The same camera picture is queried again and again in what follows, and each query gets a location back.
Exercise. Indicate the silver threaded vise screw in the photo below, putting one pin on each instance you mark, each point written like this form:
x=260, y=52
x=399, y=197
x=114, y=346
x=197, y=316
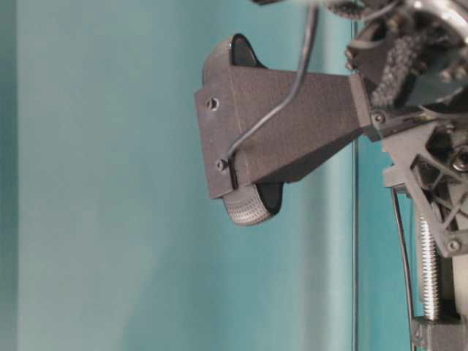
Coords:
x=429, y=271

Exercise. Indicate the grey gripper frame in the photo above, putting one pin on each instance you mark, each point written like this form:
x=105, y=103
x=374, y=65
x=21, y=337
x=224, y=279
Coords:
x=429, y=153

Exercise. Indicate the wrist camera with grey mount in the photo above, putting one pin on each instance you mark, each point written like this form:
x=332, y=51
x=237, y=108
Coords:
x=329, y=112

